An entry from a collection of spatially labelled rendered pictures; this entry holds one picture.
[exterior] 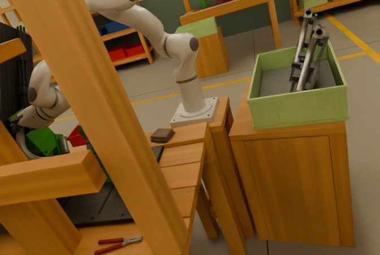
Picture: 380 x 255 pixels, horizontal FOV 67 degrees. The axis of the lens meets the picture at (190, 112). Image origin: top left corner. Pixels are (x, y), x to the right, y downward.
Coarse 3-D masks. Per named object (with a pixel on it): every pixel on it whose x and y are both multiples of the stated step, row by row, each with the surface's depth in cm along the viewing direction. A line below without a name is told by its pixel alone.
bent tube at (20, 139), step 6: (12, 126) 111; (18, 132) 110; (24, 132) 112; (18, 138) 109; (24, 138) 111; (18, 144) 108; (24, 144) 109; (24, 150) 109; (30, 156) 110; (36, 156) 112
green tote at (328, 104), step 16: (288, 48) 174; (304, 48) 172; (320, 48) 169; (256, 64) 167; (272, 64) 182; (288, 64) 179; (336, 64) 136; (256, 80) 159; (336, 80) 144; (256, 96) 152; (272, 96) 128; (288, 96) 126; (304, 96) 124; (320, 96) 122; (336, 96) 120; (256, 112) 135; (272, 112) 132; (288, 112) 130; (304, 112) 128; (320, 112) 126; (336, 112) 123; (256, 128) 139
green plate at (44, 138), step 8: (8, 120) 112; (48, 128) 126; (32, 136) 117; (40, 136) 120; (48, 136) 124; (32, 144) 117; (40, 144) 119; (48, 144) 122; (40, 152) 118; (48, 152) 121
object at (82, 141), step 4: (76, 128) 180; (72, 132) 175; (76, 132) 179; (68, 136) 171; (72, 136) 169; (76, 136) 168; (80, 136) 168; (68, 140) 170; (72, 140) 170; (76, 140) 170; (80, 140) 170; (84, 140) 170; (72, 144) 171; (76, 144) 171; (80, 144) 171; (84, 144) 171
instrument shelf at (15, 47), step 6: (6, 42) 74; (12, 42) 76; (18, 42) 77; (0, 48) 72; (6, 48) 73; (12, 48) 75; (18, 48) 77; (24, 48) 79; (0, 54) 71; (6, 54) 73; (12, 54) 75; (18, 54) 77; (0, 60) 71; (6, 60) 73
